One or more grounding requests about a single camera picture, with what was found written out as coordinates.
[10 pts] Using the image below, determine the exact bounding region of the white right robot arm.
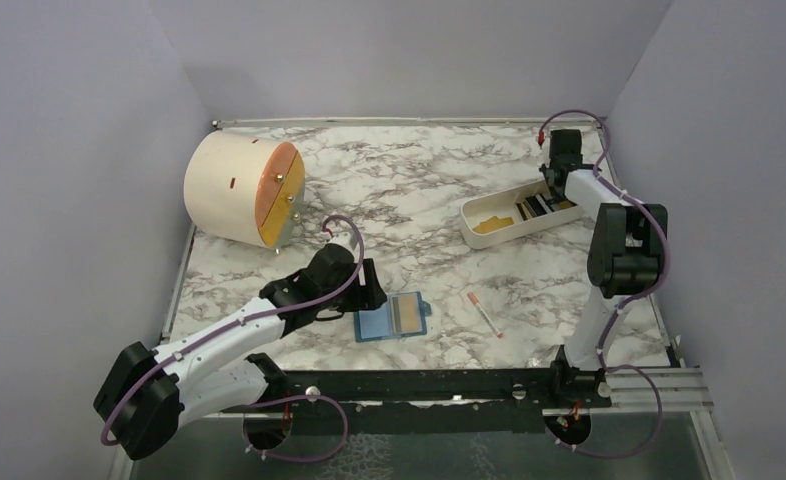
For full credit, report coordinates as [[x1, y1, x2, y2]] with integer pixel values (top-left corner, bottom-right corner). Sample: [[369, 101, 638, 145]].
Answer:
[[538, 129, 667, 407]]

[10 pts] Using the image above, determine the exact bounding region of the orange capped white marker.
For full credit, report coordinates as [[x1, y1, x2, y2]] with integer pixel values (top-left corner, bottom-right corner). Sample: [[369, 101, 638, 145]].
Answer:
[[467, 292, 504, 338]]

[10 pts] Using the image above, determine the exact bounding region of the cream cylinder orange lid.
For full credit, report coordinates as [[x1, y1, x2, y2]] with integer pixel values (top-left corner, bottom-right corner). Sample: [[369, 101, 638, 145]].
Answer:
[[183, 130, 306, 250]]

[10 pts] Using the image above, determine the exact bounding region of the cream oblong plastic tray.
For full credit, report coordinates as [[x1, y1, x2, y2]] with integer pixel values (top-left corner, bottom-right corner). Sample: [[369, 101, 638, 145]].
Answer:
[[458, 180, 584, 250]]

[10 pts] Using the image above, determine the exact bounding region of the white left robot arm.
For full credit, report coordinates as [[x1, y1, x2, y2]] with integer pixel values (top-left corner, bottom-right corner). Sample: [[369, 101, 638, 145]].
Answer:
[[93, 239, 386, 460]]

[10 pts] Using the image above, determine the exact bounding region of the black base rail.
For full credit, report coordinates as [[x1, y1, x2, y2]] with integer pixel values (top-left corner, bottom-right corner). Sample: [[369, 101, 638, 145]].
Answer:
[[151, 357, 616, 435]]

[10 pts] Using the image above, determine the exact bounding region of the grey card stack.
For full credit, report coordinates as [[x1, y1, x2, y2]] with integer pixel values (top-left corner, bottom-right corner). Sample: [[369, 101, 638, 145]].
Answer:
[[514, 193, 575, 221]]

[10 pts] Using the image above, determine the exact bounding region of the blue card holder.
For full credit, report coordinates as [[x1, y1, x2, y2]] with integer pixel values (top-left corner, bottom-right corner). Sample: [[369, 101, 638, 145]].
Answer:
[[353, 292, 432, 343]]

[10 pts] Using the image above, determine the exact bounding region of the yellow card in tray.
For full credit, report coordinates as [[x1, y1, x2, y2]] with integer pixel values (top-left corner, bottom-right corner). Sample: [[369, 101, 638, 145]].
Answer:
[[472, 216, 514, 235]]

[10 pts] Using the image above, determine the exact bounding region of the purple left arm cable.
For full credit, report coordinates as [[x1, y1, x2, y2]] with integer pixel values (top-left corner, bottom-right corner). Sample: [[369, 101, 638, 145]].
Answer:
[[99, 214, 366, 465]]

